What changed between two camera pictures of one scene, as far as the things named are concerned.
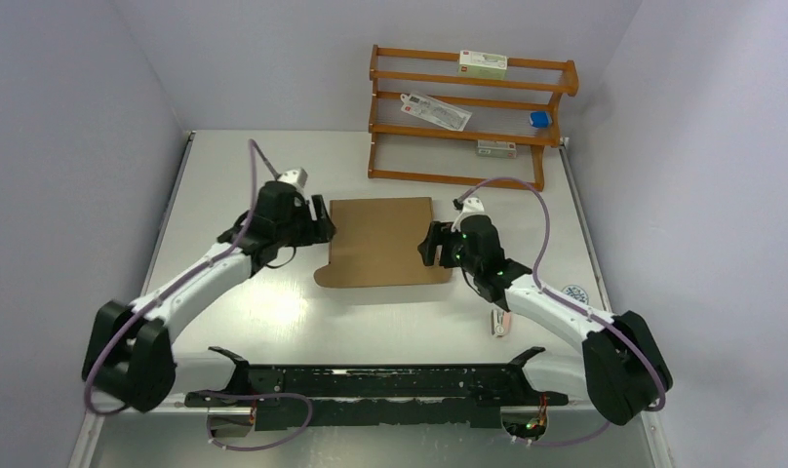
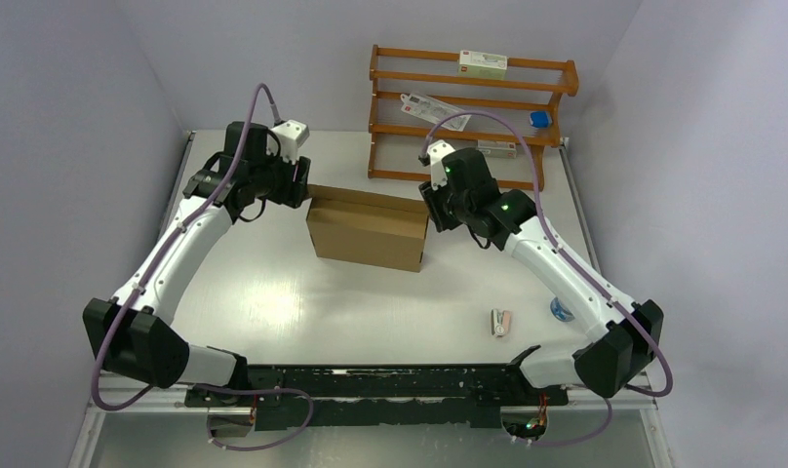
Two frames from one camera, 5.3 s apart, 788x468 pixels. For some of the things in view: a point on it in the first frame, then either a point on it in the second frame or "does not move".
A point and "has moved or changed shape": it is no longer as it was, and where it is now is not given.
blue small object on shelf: x=540 y=119 does not move
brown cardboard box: x=376 y=244 has moved or changed shape
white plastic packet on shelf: x=436 y=111 does not move
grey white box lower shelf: x=495 y=148 does not move
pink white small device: x=500 y=322 does not move
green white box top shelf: x=480 y=64 does not move
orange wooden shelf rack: x=464 y=118 does not move
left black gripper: x=316 y=230 to x=292 y=193
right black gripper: x=440 y=231 to x=432 y=199
